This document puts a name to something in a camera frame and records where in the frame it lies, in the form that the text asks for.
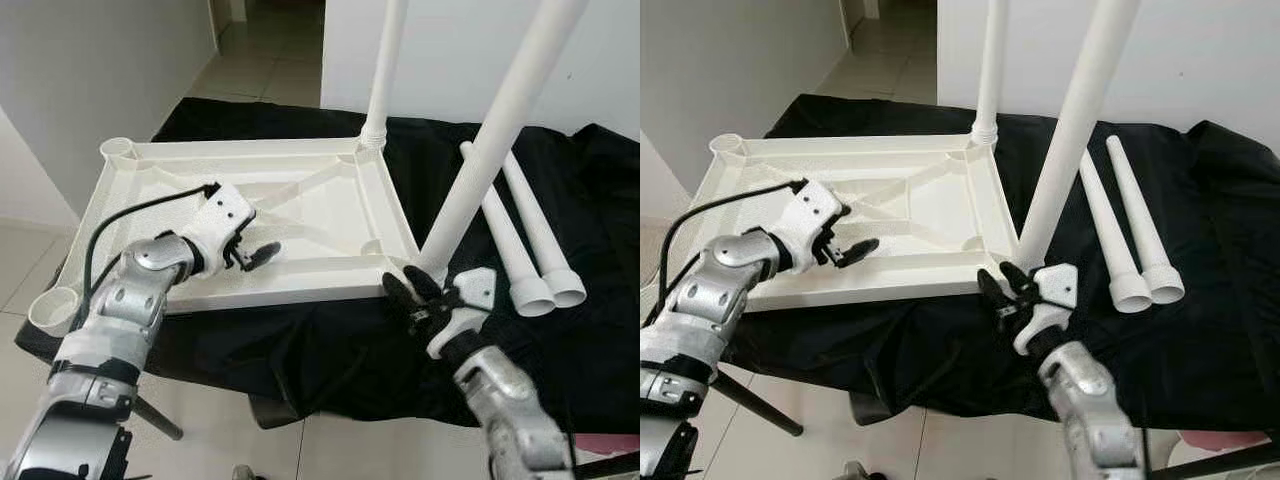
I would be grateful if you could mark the white plastic table leg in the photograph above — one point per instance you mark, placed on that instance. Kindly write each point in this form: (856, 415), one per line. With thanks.
(500, 130)
(388, 60)
(540, 235)
(510, 250)
(992, 60)
(1140, 220)
(1110, 240)
(1080, 130)

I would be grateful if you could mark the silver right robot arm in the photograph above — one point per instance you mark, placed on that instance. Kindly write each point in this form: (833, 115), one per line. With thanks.
(1090, 400)
(510, 410)

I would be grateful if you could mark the black metal table leg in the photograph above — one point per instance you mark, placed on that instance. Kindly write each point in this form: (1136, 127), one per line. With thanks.
(160, 418)
(758, 402)

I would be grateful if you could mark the black metal bar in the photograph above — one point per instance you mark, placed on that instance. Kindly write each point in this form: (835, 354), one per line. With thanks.
(1220, 462)
(612, 467)

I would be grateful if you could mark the dark grey table base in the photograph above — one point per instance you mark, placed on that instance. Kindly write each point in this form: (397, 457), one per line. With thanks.
(874, 408)
(274, 412)

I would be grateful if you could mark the pink stool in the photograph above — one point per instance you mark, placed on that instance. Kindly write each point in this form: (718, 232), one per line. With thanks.
(610, 442)
(1220, 442)

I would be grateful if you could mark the black cloth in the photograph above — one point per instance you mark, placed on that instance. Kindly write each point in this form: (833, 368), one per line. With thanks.
(330, 340)
(900, 340)

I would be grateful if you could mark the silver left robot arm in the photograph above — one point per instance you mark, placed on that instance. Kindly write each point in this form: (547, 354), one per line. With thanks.
(720, 290)
(130, 300)

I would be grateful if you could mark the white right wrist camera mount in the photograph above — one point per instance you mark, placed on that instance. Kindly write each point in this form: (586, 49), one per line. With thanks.
(1052, 295)
(472, 300)

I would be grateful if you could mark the grey robot foot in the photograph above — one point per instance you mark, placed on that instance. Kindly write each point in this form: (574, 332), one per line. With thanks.
(856, 471)
(243, 472)

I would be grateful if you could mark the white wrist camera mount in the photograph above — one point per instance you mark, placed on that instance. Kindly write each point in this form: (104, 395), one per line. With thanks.
(472, 300)
(812, 212)
(1052, 295)
(220, 215)

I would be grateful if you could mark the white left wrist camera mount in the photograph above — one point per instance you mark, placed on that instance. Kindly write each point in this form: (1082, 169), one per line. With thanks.
(812, 212)
(220, 215)

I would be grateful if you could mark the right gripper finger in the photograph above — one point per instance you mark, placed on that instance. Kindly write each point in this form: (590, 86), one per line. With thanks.
(1020, 282)
(426, 286)
(995, 296)
(402, 298)

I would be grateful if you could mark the white plastic table top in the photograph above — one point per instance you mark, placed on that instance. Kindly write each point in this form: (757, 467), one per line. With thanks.
(330, 210)
(930, 210)

